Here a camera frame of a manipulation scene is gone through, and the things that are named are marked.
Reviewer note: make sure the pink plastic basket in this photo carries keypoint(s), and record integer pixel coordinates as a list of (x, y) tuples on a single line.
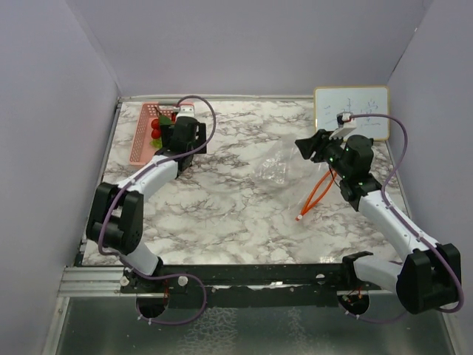
[(142, 149)]

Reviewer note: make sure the clear zip top bag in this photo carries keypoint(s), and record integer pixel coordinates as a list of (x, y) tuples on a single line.
[(298, 184)]

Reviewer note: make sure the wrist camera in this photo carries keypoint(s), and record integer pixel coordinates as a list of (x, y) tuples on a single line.
[(346, 124), (185, 109)]

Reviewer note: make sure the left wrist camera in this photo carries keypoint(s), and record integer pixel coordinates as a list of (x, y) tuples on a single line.
[(185, 109)]

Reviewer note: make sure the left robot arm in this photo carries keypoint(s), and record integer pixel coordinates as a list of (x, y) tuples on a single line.
[(116, 218)]

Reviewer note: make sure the small whiteboard yellow frame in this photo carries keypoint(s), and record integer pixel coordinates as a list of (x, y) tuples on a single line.
[(365, 101)]

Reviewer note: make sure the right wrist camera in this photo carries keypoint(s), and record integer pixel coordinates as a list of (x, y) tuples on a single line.
[(346, 124)]

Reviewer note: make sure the aluminium frame rail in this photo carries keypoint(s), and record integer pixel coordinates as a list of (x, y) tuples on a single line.
[(88, 281)]

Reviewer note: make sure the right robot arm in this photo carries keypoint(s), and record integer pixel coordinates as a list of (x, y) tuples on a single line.
[(429, 276)]

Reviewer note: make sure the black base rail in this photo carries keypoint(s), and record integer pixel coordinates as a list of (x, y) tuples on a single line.
[(241, 286)]

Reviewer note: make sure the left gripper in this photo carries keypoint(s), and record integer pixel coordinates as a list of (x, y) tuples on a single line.
[(199, 139)]

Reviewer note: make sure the red fake fruit bunch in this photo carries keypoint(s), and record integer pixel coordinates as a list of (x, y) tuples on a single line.
[(162, 122)]

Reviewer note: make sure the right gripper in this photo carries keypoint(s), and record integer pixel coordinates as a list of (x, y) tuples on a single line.
[(318, 143)]

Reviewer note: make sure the green fake grapes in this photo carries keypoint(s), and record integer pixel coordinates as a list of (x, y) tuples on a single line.
[(156, 143)]

